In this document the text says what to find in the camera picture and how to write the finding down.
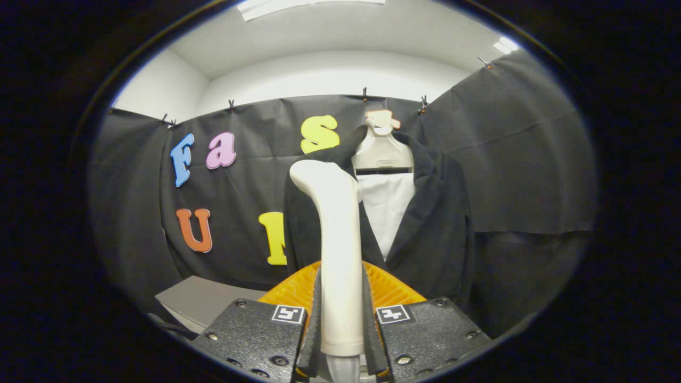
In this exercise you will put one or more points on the black backdrop cloth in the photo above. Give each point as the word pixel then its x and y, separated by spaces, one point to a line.
pixel 532 159

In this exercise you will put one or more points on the cream plastic hanger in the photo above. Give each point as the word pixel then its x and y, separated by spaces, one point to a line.
pixel 380 154

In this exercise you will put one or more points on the black button jacket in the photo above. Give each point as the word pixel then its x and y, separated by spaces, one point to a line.
pixel 441 239

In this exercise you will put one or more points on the white garment steamer head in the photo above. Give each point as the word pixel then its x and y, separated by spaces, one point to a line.
pixel 340 255

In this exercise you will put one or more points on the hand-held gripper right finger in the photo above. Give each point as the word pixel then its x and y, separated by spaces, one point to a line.
pixel 425 335

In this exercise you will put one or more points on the grey cabinet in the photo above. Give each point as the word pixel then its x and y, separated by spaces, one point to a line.
pixel 207 300

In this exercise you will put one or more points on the row of small backdrop clips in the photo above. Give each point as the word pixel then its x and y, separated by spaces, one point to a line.
pixel 365 94

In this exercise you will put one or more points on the long ceiling light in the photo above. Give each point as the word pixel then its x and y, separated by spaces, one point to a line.
pixel 298 6

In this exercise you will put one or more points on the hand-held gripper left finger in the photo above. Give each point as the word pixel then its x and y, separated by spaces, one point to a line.
pixel 250 335

